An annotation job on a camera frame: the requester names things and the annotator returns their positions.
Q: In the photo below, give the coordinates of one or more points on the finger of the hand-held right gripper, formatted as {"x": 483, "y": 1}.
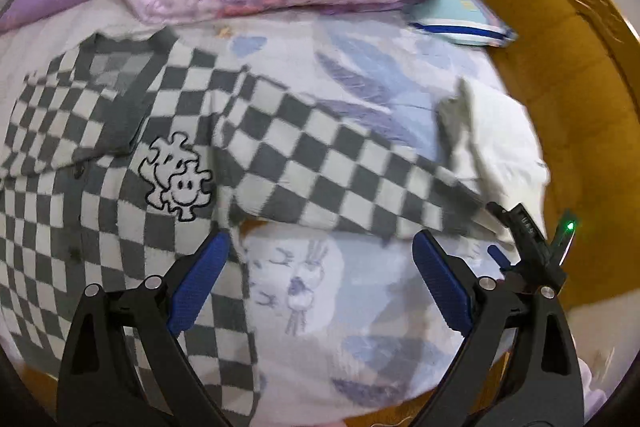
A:
{"x": 499, "y": 257}

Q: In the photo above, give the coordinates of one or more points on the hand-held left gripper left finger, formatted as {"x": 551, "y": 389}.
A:
{"x": 197, "y": 277}

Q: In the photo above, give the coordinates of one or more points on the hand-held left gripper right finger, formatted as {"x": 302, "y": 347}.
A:
{"x": 442, "y": 279}

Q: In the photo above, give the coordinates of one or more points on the grey white checkered shirt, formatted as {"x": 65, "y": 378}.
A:
{"x": 100, "y": 217}

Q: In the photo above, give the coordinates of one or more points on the white cloth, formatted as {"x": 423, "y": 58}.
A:
{"x": 492, "y": 142}

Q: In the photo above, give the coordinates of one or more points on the white blue printed bed sheet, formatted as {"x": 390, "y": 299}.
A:
{"x": 310, "y": 287}

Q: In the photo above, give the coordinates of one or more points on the light blue striped pouch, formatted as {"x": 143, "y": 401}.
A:
{"x": 460, "y": 14}

